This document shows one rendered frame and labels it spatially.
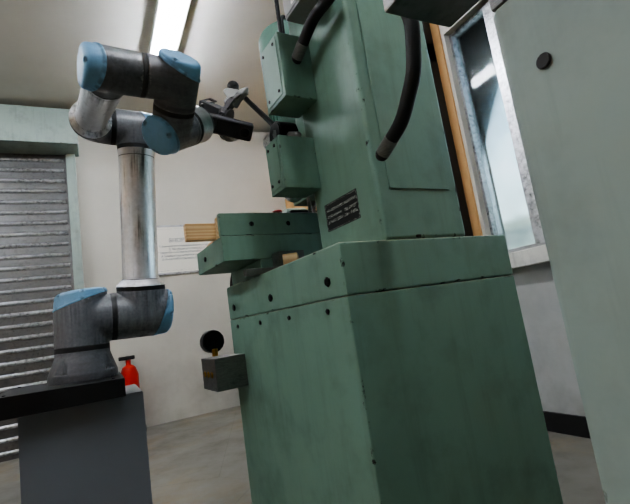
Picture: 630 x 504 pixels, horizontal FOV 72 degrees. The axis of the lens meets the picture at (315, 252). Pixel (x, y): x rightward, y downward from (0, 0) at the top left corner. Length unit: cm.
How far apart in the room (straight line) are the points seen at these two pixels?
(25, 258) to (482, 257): 364
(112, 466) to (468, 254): 107
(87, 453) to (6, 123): 318
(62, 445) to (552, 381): 197
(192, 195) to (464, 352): 370
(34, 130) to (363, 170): 353
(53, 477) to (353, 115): 116
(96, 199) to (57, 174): 35
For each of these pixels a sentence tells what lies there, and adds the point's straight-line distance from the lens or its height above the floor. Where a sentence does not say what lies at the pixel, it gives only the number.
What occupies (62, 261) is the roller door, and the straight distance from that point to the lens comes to 407.
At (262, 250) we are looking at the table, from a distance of 105.
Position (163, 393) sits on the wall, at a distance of 408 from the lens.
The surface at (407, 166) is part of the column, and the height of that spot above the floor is 94.
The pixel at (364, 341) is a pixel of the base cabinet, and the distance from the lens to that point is 72.
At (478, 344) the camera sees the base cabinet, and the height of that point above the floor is 59.
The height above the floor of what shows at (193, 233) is 92.
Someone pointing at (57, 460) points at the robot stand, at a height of 42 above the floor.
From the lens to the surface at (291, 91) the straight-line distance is 98.
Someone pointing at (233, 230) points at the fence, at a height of 91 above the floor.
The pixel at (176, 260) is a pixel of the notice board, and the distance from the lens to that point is 413.
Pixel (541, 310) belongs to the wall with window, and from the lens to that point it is 231.
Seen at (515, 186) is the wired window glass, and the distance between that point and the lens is 244.
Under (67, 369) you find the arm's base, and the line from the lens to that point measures 145.
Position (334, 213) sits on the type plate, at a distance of 92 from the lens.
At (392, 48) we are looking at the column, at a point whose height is 120.
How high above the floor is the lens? 68
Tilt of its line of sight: 9 degrees up
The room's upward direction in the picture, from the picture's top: 9 degrees counter-clockwise
